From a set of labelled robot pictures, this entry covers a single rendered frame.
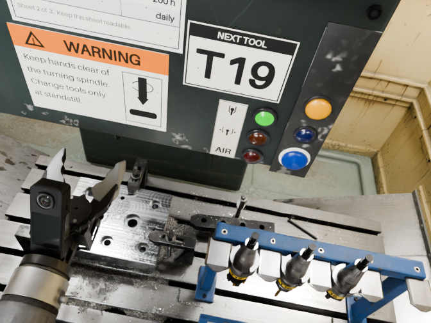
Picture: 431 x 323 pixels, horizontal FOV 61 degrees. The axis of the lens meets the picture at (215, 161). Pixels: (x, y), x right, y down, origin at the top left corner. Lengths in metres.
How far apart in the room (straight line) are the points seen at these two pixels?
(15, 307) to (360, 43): 0.48
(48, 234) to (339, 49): 0.43
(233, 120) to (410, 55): 1.30
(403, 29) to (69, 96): 1.33
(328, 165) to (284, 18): 1.62
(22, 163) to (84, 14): 1.38
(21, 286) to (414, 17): 1.43
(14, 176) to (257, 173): 1.05
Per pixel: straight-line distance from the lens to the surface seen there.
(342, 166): 1.95
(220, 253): 0.80
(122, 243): 1.06
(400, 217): 1.57
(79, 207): 0.59
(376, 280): 0.90
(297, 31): 0.33
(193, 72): 0.37
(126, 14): 0.35
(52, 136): 1.89
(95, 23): 0.37
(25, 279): 0.55
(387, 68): 1.67
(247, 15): 0.33
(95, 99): 0.43
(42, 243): 0.57
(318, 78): 0.36
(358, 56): 0.35
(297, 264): 0.77
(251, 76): 0.36
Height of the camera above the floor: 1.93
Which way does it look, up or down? 50 degrees down
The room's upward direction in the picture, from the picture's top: 12 degrees clockwise
